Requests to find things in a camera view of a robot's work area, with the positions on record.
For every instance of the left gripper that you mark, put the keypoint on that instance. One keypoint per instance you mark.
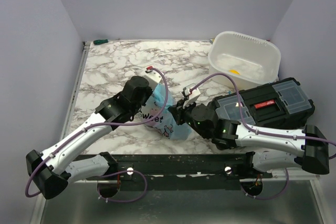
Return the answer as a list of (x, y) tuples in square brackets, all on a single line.
[(149, 92)]

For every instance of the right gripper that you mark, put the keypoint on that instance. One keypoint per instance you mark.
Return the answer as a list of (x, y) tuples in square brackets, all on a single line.
[(177, 111)]

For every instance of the blue plastic bag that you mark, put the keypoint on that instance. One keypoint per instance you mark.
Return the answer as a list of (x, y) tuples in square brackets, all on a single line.
[(164, 123)]

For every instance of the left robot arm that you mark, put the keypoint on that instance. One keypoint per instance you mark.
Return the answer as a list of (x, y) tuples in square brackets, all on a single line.
[(53, 169)]

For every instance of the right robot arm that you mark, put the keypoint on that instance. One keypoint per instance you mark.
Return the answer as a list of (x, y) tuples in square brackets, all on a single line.
[(300, 148)]

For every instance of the yellow item in tub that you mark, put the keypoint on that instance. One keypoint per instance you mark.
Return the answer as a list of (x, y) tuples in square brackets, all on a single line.
[(234, 72)]

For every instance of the white plastic tub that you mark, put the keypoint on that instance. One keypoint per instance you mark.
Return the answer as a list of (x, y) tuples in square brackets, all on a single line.
[(256, 60)]

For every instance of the black tool box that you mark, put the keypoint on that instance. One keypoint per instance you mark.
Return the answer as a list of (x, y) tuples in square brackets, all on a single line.
[(280, 105)]

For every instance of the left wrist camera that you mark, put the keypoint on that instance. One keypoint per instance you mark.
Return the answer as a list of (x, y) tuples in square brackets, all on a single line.
[(153, 77)]

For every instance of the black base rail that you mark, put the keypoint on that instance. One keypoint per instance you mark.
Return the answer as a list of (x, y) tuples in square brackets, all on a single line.
[(178, 172)]

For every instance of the green handled screwdriver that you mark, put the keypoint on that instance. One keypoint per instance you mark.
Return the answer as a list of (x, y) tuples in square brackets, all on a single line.
[(104, 41)]

